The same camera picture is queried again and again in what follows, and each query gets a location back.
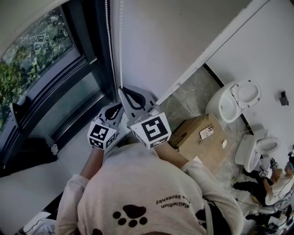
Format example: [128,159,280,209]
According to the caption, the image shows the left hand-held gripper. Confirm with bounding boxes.
[87,103,124,152]

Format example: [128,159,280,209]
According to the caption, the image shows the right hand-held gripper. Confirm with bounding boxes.
[118,85,172,150]

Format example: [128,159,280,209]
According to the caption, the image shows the white bead pull chain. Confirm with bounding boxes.
[104,0,124,90]

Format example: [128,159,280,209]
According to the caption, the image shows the white roller blind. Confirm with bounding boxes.
[0,0,69,58]

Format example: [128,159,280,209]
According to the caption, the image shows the person's right forearm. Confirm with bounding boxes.
[156,145,190,169]

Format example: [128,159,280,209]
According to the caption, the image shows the person's left forearm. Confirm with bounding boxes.
[80,146,105,181]

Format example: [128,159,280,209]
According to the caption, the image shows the white toilet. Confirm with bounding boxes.
[204,79,262,123]
[234,129,281,173]

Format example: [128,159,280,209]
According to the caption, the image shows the black framed window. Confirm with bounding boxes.
[0,0,120,177]

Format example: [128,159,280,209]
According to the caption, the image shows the large cardboard box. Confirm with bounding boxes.
[169,114,230,175]

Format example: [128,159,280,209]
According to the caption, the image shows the phone with patterned case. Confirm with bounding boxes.
[199,123,214,140]

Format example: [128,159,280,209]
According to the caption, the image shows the beige paw print sweatshirt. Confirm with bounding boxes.
[56,143,244,235]

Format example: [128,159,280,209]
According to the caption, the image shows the green trees outside window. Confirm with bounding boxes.
[0,6,74,129]

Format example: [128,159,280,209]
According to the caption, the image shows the black window handle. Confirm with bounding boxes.
[10,96,30,130]

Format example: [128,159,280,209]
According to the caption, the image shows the black bag with grey strap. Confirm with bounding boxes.
[204,201,230,235]

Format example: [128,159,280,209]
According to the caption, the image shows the black wall bracket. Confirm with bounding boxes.
[279,91,289,106]

